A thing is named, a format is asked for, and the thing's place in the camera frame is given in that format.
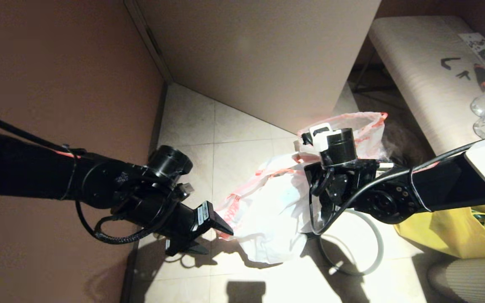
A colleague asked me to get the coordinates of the grey plastic bin ring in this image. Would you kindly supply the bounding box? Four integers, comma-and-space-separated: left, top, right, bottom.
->
318, 208, 384, 277

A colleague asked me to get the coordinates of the clear bag with black contents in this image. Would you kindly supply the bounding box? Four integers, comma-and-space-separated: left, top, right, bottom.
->
384, 122, 430, 167

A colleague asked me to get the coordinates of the yellow fabric tote bag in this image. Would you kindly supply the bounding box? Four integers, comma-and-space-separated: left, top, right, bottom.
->
394, 202, 485, 259

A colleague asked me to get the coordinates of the black cylindrical wrist motor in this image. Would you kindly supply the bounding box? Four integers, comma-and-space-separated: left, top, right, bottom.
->
148, 145, 193, 179

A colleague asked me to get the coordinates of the light wood grain table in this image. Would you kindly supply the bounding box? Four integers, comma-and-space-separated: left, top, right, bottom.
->
351, 16, 485, 156

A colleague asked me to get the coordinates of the beige door panel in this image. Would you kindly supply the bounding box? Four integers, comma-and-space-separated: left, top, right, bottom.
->
135, 0, 381, 134

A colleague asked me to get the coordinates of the red black screwdriver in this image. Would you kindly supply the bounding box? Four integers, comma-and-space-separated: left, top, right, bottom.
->
474, 63, 485, 91

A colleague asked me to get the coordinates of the printed paper leaflet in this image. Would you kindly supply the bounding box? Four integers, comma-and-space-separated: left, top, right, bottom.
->
458, 33, 485, 67

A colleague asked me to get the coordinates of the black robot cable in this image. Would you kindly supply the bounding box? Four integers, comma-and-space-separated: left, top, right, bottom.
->
309, 143, 479, 235

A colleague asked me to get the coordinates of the black cylindrical wrist camera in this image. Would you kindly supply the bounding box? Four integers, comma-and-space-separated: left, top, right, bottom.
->
301, 123, 357, 167

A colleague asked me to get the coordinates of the black braided cable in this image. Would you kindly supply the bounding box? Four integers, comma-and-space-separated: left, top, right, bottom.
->
75, 198, 171, 245

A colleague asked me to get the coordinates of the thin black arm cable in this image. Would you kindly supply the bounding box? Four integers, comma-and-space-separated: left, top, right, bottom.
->
0, 108, 72, 153

